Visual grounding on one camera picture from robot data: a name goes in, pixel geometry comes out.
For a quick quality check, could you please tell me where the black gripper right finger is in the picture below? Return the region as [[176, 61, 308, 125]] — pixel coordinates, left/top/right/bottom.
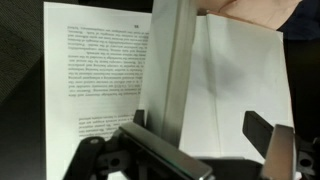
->
[[242, 111, 273, 158]]

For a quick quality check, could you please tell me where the beige cloth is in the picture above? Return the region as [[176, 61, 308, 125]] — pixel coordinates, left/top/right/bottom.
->
[[196, 0, 302, 30]]

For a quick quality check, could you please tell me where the navy blue cloth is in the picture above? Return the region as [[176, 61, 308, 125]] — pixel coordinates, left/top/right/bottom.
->
[[279, 0, 320, 41]]

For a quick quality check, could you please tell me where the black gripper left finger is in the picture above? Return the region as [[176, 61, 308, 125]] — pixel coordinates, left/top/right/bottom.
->
[[133, 110, 145, 127]]

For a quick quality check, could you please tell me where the beige and white book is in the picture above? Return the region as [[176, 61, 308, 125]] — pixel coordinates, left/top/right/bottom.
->
[[44, 0, 293, 180]]

